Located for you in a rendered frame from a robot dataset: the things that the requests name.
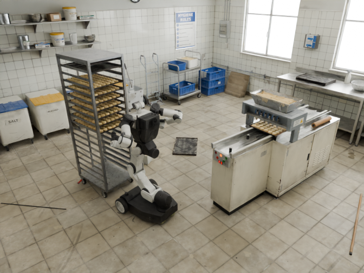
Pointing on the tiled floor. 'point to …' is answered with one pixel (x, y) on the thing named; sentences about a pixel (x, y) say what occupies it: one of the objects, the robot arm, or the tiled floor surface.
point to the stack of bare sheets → (185, 146)
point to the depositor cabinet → (298, 156)
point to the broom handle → (355, 225)
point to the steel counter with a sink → (349, 124)
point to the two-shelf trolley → (179, 80)
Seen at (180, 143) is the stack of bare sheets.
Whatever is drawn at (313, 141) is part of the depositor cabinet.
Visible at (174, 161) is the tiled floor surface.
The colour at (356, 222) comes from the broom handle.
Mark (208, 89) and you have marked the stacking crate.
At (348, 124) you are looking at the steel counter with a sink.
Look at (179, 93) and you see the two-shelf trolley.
